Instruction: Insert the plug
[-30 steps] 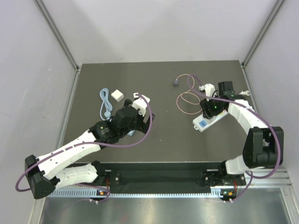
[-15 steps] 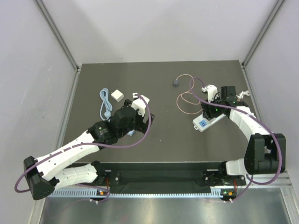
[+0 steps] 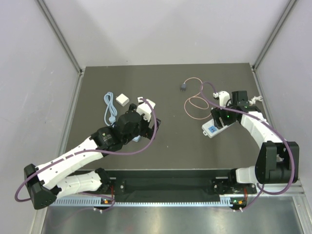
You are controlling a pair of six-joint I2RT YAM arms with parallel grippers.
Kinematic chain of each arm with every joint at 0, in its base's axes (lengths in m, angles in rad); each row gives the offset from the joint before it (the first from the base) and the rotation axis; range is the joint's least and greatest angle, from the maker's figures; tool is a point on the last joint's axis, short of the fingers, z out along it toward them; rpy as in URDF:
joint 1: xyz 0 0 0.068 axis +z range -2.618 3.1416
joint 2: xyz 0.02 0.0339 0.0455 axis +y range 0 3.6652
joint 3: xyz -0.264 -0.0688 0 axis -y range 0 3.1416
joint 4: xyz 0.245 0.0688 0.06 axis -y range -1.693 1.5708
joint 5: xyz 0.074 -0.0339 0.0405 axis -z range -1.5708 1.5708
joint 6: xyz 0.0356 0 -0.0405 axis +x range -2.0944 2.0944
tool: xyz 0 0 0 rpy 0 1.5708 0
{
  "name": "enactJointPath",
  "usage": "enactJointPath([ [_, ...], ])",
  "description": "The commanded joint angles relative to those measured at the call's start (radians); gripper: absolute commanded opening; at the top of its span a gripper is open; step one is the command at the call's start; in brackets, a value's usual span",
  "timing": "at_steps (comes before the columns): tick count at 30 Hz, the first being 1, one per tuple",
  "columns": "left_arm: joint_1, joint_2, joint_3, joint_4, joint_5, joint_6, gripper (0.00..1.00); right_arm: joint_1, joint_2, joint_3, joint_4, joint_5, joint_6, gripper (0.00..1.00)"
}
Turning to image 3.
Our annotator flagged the small white USB charger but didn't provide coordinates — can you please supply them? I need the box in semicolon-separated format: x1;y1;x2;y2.
116;94;130;107

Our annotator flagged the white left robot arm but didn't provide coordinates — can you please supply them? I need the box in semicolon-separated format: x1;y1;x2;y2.
24;97;161;210

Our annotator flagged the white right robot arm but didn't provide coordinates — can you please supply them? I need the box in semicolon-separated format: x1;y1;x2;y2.
211;91;299;193

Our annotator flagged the blue power strip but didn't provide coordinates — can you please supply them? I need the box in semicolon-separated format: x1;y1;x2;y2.
132;136;140;142

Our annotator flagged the white multicolour power strip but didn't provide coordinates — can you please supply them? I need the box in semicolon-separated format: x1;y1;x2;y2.
202;119;233;138

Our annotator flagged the dark grey USB charger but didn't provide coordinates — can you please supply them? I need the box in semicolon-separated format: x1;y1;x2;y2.
180;83;186;92

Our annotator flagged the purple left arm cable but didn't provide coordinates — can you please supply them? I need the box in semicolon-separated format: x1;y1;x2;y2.
15;97;158;203

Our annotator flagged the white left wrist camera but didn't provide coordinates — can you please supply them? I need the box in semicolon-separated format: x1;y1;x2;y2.
136;97;152;122

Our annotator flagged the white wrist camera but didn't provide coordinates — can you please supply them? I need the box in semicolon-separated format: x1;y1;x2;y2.
213;91;231;107
136;97;152;122

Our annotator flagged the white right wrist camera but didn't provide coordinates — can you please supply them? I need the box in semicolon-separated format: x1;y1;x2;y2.
213;91;231;107

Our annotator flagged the white power strip cord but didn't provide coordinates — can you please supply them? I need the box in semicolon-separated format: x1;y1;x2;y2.
247;95;264;105

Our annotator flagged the pink charging cable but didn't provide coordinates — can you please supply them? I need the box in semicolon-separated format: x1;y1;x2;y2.
183;77;215;120

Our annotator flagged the light blue coiled cable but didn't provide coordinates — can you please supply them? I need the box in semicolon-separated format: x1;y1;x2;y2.
103;91;117;125

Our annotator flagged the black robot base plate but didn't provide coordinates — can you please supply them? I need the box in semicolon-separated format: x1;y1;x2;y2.
95;169;256;203

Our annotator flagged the white slotted cable duct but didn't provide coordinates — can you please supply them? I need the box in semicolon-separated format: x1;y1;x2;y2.
55;196;247;207

